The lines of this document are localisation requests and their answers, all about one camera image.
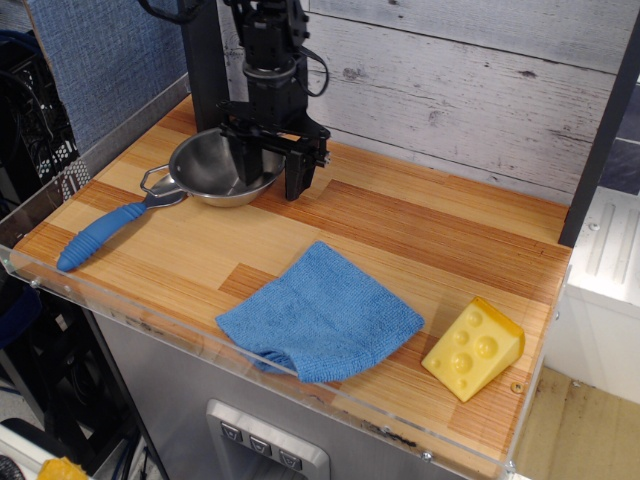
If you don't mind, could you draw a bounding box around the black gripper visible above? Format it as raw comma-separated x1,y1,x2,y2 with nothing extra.
218,69,330,201

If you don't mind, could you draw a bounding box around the stainless steel two-handled bowl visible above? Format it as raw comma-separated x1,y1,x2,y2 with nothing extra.
140,128,285,207

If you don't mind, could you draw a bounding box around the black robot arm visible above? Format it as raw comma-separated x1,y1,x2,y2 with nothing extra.
219,1,331,201

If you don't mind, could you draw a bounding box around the blue microfiber cloth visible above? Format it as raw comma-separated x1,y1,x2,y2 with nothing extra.
216,242,424,383

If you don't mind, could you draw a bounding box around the clear acrylic table guard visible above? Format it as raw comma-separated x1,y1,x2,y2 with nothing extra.
1,100,570,479

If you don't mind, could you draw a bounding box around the black plastic crate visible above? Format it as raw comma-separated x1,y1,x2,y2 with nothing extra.
1,30,79,202

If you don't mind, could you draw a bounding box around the yellow plastic cheese wedge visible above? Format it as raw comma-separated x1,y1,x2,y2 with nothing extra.
421,297,525,402

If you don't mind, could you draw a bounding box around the silver dispenser button panel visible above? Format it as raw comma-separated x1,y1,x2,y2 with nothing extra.
206,399,331,479

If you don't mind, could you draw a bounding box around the white grooved appliance top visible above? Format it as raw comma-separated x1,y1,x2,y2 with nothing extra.
568,187,639,307

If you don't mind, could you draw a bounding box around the yellow object bottom left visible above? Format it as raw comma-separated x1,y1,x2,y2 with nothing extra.
37,457,89,480

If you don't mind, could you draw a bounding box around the blue-handled metal spoon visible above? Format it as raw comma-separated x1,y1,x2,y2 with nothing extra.
56,191,186,272

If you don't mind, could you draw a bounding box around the dark grey left post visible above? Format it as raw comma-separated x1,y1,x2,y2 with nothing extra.
181,1,230,131

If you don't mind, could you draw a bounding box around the dark grey post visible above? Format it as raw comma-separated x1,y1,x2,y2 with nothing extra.
558,15,639,248
181,1,230,131

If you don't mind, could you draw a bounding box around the dark grey right post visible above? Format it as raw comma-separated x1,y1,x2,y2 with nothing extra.
558,15,639,248

